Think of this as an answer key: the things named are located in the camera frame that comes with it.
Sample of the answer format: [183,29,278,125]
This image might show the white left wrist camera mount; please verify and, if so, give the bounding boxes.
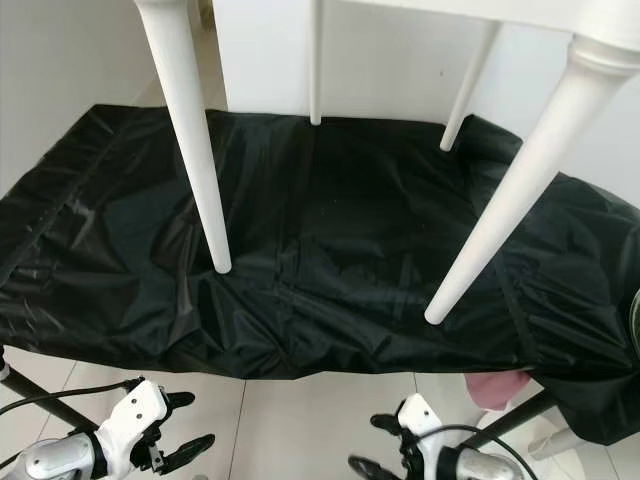
[96,377,170,473]

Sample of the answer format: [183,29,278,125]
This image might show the black metal table frame leg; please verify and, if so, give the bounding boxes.
[0,364,103,432]
[478,390,558,451]

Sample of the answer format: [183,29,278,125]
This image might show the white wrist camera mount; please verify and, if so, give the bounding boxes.
[96,377,170,473]
[397,392,445,480]

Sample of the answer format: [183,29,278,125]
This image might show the white plastic table leg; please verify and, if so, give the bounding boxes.
[439,20,504,154]
[423,33,640,328]
[307,0,325,127]
[133,0,234,275]

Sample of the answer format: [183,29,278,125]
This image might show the pink plastic stool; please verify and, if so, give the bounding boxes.
[464,369,533,412]

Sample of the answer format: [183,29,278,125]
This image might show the white plastic table top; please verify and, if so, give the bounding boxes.
[133,0,640,53]

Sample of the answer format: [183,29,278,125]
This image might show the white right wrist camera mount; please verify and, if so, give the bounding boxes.
[397,392,445,480]

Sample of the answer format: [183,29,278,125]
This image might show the black cloth table cover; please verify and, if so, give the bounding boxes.
[0,100,640,447]

